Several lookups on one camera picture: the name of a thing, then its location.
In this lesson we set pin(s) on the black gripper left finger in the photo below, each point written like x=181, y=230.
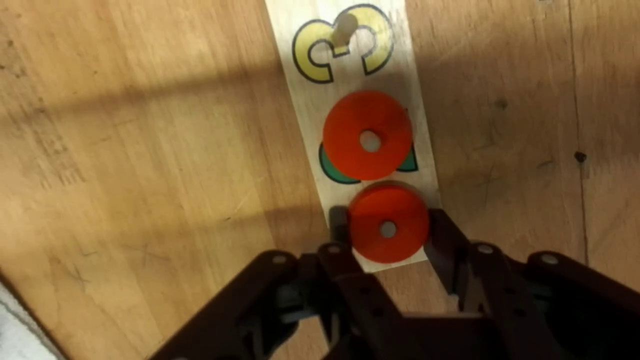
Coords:
x=267, y=307

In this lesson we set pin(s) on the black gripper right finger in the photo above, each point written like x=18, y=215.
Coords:
x=553, y=301

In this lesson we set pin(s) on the white wooden peg board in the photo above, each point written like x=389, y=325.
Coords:
x=309, y=106

